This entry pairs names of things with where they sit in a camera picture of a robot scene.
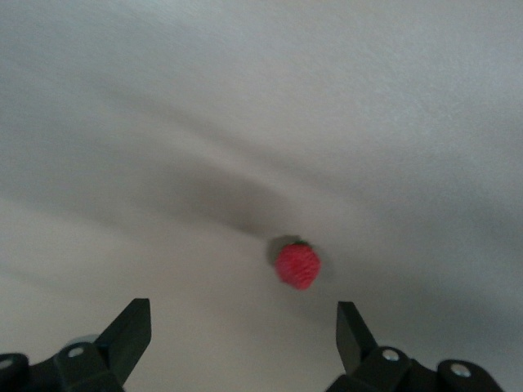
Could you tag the brown table cover cloth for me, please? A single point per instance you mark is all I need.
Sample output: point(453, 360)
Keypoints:
point(367, 81)

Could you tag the red strawberry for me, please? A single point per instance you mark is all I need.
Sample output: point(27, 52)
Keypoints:
point(298, 267)

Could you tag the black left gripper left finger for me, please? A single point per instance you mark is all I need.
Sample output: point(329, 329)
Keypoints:
point(122, 339)

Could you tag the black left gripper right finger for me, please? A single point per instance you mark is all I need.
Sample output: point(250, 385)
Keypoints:
point(351, 339)

